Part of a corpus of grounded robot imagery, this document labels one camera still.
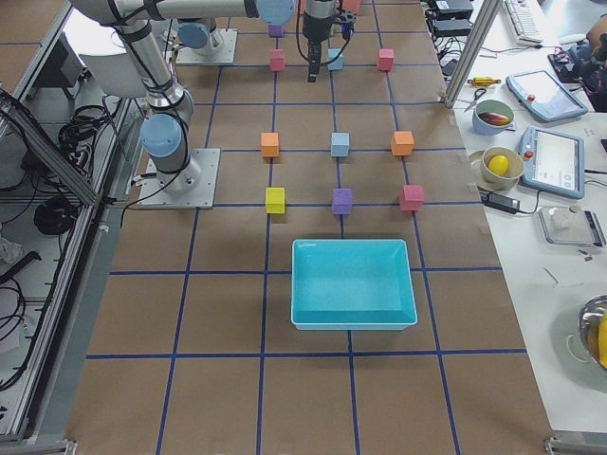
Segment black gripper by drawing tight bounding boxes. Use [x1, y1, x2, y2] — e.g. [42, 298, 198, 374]
[302, 1, 356, 83]

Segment light blue foam block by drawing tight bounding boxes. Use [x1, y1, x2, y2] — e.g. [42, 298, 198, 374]
[330, 132, 350, 157]

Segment pink foam block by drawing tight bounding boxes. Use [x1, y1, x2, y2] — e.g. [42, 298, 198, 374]
[377, 48, 395, 72]
[269, 48, 286, 72]
[399, 185, 425, 211]

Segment purple foam block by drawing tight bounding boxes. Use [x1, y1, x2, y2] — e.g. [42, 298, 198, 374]
[332, 188, 353, 215]
[267, 24, 285, 38]

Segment orange foam block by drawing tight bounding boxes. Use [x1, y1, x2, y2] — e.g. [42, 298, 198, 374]
[391, 131, 414, 156]
[260, 132, 280, 158]

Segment yellow foam block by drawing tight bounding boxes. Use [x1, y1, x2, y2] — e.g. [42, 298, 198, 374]
[265, 187, 286, 214]

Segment scissors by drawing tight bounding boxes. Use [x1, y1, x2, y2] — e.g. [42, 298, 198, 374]
[465, 87, 487, 112]

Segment blue bowl with fruit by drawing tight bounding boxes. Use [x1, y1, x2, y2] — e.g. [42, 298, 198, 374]
[471, 100, 514, 136]

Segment bowl with yellow lemon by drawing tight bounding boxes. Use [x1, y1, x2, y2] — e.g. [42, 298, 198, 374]
[480, 147, 524, 191]

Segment blue teach pendant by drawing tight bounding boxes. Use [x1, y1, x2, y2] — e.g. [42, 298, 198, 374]
[518, 127, 585, 200]
[506, 70, 588, 122]

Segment black power adapter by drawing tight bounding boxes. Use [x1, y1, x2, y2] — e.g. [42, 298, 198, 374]
[482, 191, 520, 214]

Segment teal plastic tray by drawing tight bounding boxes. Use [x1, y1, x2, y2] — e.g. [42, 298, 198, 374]
[290, 239, 418, 331]

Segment kitchen scale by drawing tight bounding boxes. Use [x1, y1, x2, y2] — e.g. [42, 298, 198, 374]
[538, 206, 606, 247]

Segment steel bowl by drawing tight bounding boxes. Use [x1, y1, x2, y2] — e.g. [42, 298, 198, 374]
[565, 295, 606, 372]

